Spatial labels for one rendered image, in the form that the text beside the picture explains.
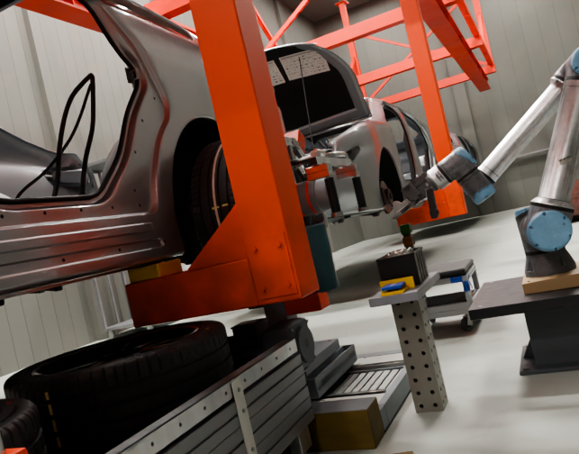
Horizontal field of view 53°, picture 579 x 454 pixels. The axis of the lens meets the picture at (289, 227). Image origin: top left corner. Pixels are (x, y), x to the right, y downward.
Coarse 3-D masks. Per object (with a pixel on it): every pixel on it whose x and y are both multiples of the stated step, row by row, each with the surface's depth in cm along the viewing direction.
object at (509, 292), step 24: (504, 288) 243; (576, 288) 210; (480, 312) 214; (504, 312) 211; (528, 312) 208; (552, 312) 221; (576, 312) 217; (552, 336) 221; (576, 336) 218; (528, 360) 233; (552, 360) 222; (576, 360) 219
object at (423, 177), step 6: (426, 174) 227; (414, 180) 227; (420, 180) 224; (426, 180) 224; (408, 186) 225; (414, 186) 224; (420, 186) 225; (426, 186) 224; (432, 186) 222; (402, 192) 226; (408, 192) 225; (414, 192) 224; (420, 192) 225; (408, 198) 225; (414, 198) 224; (420, 198) 223; (414, 204) 224
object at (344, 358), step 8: (352, 344) 265; (336, 352) 259; (344, 352) 253; (352, 352) 262; (328, 360) 249; (336, 360) 243; (344, 360) 251; (352, 360) 260; (320, 368) 240; (328, 368) 234; (336, 368) 241; (344, 368) 249; (312, 376) 232; (320, 376) 226; (328, 376) 233; (336, 376) 240; (312, 384) 221; (320, 384) 224; (328, 384) 231; (312, 392) 221; (320, 392) 222
